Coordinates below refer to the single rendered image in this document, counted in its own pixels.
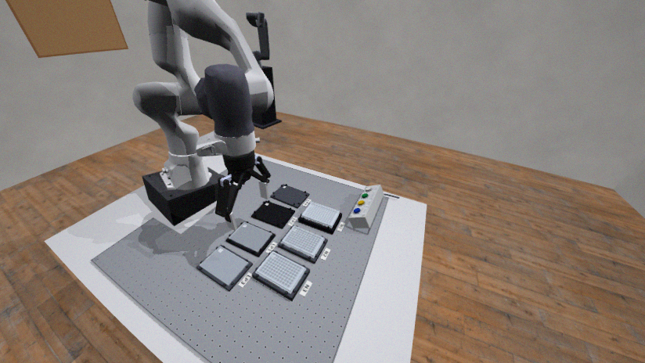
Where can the white button panel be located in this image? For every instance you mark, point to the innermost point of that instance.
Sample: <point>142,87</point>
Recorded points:
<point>362,215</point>

